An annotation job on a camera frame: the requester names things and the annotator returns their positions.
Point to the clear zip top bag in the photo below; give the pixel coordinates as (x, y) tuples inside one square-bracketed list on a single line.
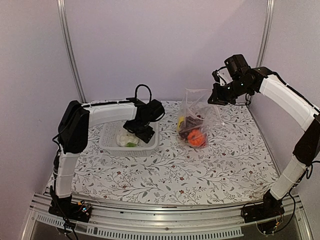
[(195, 103)]

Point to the orange toy pumpkin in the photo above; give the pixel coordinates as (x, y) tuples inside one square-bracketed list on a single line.
[(196, 138)]

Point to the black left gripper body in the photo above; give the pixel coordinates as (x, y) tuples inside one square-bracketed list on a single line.
[(139, 129)]

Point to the floral patterned table mat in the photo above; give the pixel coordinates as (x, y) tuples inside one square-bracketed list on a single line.
[(234, 166)]

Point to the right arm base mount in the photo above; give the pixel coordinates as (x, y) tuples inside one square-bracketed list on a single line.
[(270, 212)]

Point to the white perforated plastic basket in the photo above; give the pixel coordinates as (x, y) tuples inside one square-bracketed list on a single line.
[(108, 141)]

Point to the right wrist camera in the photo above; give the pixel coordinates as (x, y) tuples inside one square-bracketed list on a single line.
[(236, 66)]

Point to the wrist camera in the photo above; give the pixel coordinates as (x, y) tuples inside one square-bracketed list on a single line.
[(150, 112), (236, 66)]

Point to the aluminium front rail frame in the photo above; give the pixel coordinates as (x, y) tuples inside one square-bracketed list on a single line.
[(121, 220)]

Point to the dark red grape bunch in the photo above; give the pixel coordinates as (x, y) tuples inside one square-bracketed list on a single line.
[(191, 123)]

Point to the yellow toy mango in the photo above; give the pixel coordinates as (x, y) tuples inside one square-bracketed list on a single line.
[(180, 123)]

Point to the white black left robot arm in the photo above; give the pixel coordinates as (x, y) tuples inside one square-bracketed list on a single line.
[(78, 118)]

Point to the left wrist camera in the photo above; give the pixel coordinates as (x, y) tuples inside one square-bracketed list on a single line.
[(150, 112)]

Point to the left aluminium corner post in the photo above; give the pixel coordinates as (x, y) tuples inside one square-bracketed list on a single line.
[(69, 49)]

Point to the white toy cauliflower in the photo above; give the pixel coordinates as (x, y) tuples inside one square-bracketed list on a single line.
[(126, 139)]

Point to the right aluminium corner post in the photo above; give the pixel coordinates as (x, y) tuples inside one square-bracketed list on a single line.
[(266, 32)]

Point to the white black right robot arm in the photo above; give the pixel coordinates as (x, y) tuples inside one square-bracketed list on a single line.
[(306, 116)]

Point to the aluminium corner post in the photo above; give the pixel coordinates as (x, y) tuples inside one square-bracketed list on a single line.
[(266, 32), (69, 49)]

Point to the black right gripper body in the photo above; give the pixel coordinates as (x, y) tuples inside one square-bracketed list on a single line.
[(229, 94)]

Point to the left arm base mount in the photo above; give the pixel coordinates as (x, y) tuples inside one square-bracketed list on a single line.
[(65, 208)]

